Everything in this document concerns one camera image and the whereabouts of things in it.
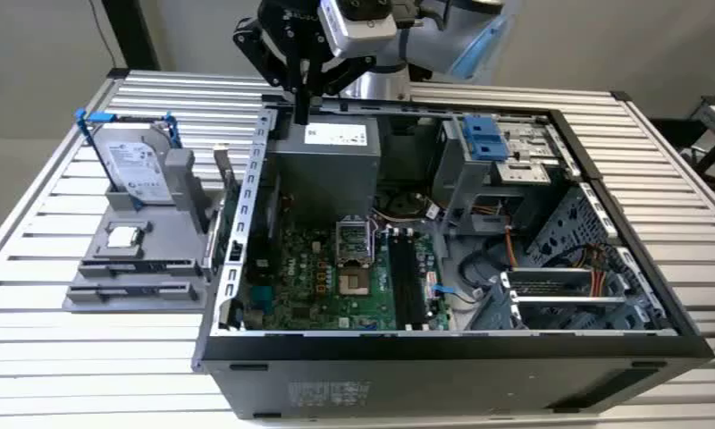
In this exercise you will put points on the RAM slot with white clips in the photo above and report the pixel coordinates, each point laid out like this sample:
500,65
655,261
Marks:
401,279

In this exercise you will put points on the grey power supply unit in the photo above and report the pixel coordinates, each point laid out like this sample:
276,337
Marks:
321,179

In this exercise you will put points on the grey parts rack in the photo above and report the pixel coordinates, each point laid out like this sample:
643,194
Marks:
174,248

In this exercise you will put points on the blue plastic drive latch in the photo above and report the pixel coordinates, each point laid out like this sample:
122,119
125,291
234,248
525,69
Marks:
483,138

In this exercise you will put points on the blue rear port connector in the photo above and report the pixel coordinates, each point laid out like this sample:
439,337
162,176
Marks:
261,298

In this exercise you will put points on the grey metal drive cage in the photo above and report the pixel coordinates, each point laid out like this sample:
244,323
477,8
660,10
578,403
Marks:
464,196

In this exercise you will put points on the round case speaker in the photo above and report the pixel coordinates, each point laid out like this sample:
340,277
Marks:
405,204

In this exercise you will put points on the perforated metal disk bay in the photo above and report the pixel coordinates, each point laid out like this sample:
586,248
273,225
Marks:
563,223

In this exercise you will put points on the black PC case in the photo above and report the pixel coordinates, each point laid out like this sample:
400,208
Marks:
393,384

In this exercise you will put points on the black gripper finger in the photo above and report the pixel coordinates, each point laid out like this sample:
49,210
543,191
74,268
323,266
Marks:
261,58
345,76

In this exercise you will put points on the hard disk in blue carrier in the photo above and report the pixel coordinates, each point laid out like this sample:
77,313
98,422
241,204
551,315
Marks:
133,165

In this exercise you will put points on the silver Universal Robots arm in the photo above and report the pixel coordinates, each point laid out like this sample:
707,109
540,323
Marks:
435,49

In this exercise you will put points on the green Dell motherboard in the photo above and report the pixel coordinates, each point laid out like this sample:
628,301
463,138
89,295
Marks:
297,286

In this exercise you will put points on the CPU socket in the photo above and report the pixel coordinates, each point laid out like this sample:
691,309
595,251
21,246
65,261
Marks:
352,280

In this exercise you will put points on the green graphics card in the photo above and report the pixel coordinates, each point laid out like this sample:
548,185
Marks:
230,196

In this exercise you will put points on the orange framed choke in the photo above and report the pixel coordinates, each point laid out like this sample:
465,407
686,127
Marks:
320,267
320,278
320,289

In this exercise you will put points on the black upright post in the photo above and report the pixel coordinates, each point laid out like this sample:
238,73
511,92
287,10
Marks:
133,36

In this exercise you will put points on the blue card retention latch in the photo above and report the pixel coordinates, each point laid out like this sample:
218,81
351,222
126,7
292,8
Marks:
236,313

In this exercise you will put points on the silver CPU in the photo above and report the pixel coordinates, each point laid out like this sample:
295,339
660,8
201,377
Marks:
121,237

